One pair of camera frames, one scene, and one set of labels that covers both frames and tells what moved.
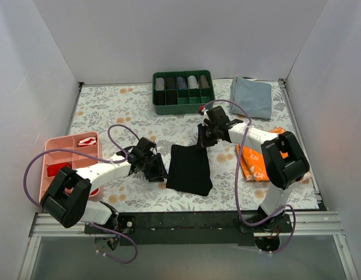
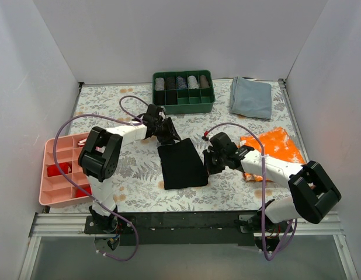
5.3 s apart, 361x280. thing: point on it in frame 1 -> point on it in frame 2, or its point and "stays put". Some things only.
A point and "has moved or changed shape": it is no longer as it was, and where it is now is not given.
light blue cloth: [254, 96] stays put
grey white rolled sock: [159, 84] stays put
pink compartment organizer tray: [86, 143] stays put
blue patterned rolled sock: [181, 83] stays put
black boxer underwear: [189, 170] has moved or changed shape
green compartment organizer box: [182, 91] stays put
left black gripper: [154, 167] -> [166, 132]
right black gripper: [204, 134] -> [212, 160]
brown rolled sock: [203, 82] stays put
